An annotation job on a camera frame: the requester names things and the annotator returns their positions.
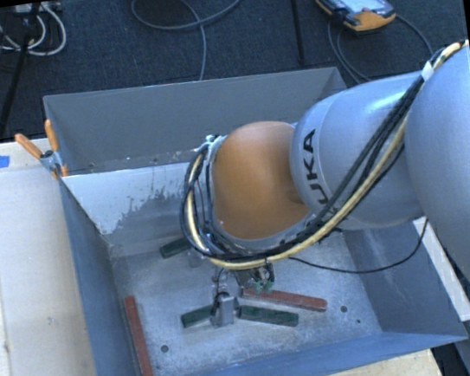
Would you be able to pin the grey metal bin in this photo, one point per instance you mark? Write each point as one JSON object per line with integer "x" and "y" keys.
{"x": 101, "y": 290}

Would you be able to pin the dark green flat block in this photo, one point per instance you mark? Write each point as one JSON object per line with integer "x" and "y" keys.
{"x": 173, "y": 248}
{"x": 196, "y": 316}
{"x": 271, "y": 316}

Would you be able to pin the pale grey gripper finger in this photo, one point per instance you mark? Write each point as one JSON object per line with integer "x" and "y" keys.
{"x": 216, "y": 315}
{"x": 228, "y": 310}

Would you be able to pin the red-brown flat block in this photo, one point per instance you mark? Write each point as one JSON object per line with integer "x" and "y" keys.
{"x": 295, "y": 298}
{"x": 139, "y": 341}

